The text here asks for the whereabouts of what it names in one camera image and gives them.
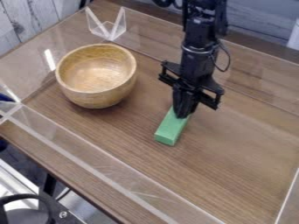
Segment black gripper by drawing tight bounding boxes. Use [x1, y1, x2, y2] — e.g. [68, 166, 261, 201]
[159, 44, 225, 118]

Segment green rectangular block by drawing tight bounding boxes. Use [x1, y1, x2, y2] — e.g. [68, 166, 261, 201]
[154, 108, 190, 146]

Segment light brown wooden bowl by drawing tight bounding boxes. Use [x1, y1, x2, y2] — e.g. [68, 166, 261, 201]
[55, 44, 138, 109]

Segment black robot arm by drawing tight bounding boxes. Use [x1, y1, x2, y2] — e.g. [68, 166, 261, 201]
[159, 0, 230, 119]

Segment clear acrylic tray walls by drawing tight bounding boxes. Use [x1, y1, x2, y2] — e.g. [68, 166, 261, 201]
[0, 0, 299, 224]

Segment black table leg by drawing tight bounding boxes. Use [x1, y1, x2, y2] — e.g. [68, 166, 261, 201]
[43, 174, 58, 196]

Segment metal bracket with screw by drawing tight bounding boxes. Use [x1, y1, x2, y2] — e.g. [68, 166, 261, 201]
[51, 203, 87, 224]

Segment black cable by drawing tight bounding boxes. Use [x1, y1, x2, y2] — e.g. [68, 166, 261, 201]
[0, 193, 56, 224]

